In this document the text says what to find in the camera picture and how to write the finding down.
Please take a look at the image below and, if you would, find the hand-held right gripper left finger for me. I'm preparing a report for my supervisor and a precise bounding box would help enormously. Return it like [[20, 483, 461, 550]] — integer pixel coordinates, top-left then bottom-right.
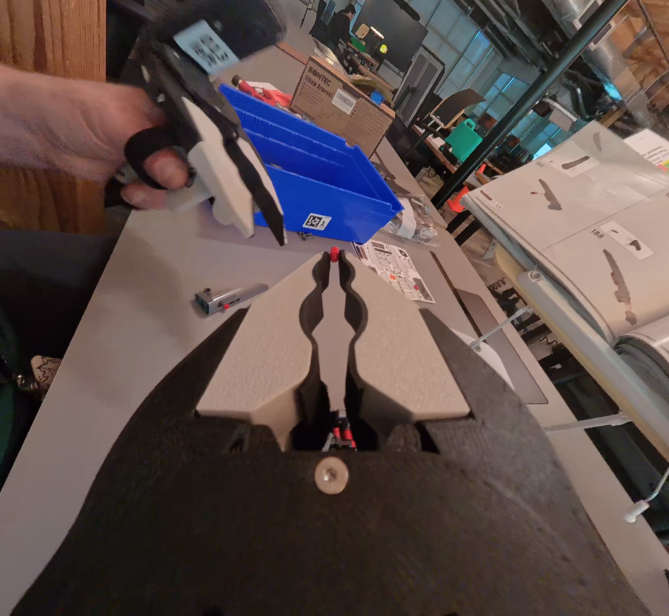
[[195, 252, 332, 450]]

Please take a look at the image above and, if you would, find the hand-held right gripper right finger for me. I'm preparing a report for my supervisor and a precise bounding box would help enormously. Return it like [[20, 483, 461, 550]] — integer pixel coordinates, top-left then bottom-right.
[[336, 251, 472, 448]]

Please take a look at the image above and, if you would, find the wooden post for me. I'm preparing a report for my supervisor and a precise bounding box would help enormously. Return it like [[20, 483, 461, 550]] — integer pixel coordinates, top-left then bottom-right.
[[0, 0, 108, 235]]

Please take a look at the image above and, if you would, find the grey lego wing piece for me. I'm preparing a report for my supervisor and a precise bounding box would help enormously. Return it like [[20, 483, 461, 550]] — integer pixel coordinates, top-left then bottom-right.
[[195, 283, 269, 318]]

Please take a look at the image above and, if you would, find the grey black lego spaceship model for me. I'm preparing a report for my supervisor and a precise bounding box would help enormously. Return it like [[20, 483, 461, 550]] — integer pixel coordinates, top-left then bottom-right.
[[321, 411, 361, 452]]

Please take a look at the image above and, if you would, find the large black screen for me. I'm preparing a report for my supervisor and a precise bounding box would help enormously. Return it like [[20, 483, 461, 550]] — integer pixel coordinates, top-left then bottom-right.
[[351, 0, 429, 73]]

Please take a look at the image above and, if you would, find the lego instruction booklet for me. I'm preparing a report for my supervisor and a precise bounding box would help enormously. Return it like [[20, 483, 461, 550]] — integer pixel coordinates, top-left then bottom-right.
[[461, 121, 669, 366]]

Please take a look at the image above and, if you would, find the black metal pole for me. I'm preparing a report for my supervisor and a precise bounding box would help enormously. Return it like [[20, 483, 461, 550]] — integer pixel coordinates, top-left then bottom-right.
[[434, 0, 667, 209]]

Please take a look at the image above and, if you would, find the silver book stand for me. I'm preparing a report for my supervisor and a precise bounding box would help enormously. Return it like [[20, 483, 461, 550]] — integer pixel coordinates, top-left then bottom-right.
[[449, 245, 669, 523]]

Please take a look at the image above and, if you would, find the blue plastic parts bin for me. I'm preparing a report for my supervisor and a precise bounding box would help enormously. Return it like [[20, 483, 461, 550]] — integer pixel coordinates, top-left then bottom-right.
[[218, 84, 406, 243]]

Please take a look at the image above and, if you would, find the person's left hand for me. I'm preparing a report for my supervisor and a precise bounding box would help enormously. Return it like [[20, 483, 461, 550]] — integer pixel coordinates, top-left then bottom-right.
[[0, 64, 195, 210]]

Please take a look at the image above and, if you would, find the clear bag with lego parts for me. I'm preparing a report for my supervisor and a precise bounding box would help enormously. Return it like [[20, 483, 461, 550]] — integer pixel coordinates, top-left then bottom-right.
[[388, 197, 441, 246]]

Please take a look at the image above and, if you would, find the tan chair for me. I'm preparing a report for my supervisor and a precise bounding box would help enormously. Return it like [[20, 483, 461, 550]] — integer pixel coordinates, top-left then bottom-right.
[[431, 88, 487, 128]]

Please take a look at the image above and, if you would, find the cardboard box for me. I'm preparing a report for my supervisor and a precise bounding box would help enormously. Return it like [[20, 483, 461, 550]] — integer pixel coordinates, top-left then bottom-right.
[[289, 55, 396, 158]]

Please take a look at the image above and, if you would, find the lego sticker sheet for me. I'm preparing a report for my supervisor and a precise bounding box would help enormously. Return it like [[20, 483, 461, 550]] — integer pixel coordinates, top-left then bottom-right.
[[351, 241, 436, 304]]

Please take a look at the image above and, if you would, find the green bag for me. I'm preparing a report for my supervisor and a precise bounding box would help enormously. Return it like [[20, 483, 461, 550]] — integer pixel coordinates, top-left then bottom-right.
[[444, 119, 484, 163]]

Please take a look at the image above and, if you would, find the grey metal cabinet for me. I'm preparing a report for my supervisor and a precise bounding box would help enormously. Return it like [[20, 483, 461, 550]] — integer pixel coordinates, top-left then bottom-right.
[[394, 46, 445, 109]]

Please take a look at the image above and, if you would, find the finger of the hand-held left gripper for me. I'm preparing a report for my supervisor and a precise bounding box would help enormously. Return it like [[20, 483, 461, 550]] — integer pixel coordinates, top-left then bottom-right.
[[182, 98, 257, 238], [224, 127, 288, 247]]

